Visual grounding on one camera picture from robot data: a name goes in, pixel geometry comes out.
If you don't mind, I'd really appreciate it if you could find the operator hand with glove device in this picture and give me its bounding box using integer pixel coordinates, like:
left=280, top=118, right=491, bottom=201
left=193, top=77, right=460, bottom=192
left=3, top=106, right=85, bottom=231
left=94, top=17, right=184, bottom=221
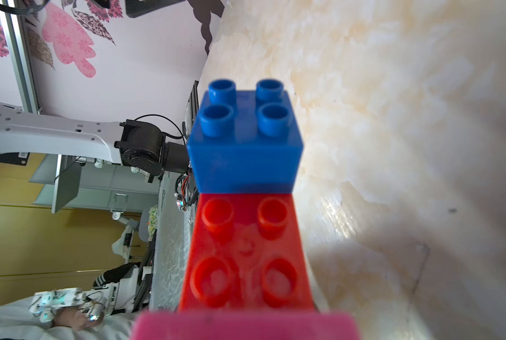
left=53, top=307, right=104, bottom=331

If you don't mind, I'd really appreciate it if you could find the pink lego brick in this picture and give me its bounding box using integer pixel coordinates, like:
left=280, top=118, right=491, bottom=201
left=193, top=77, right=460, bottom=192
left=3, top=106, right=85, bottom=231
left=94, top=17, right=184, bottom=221
left=131, top=311, right=362, bottom=339

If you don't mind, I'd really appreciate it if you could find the red lego brick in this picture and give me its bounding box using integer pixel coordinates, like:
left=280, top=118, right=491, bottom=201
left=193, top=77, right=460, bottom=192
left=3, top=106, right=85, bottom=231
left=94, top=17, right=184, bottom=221
left=178, top=194, right=314, bottom=311

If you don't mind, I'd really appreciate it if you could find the small dark blue lego brick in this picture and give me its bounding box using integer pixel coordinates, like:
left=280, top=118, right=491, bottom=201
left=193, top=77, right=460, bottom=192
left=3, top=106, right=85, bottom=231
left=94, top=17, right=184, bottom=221
left=187, top=79, right=303, bottom=194

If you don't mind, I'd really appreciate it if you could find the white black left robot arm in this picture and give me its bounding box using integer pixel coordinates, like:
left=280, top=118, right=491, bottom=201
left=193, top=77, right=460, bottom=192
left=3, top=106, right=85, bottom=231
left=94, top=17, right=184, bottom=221
left=0, top=103, right=190, bottom=177

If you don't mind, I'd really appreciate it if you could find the grey metal cabinet background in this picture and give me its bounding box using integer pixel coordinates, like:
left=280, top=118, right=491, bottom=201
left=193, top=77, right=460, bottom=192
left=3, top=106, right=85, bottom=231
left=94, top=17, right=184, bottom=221
left=30, top=155, right=159, bottom=213

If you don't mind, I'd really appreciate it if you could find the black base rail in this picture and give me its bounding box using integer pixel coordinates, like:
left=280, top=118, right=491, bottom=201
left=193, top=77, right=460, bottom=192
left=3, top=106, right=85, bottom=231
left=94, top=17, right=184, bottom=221
left=175, top=80, right=199, bottom=212

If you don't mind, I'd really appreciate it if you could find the aluminium rail left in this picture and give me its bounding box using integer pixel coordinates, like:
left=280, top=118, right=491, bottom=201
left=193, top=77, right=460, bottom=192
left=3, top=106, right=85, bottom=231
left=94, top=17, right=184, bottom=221
left=0, top=11, right=40, bottom=113

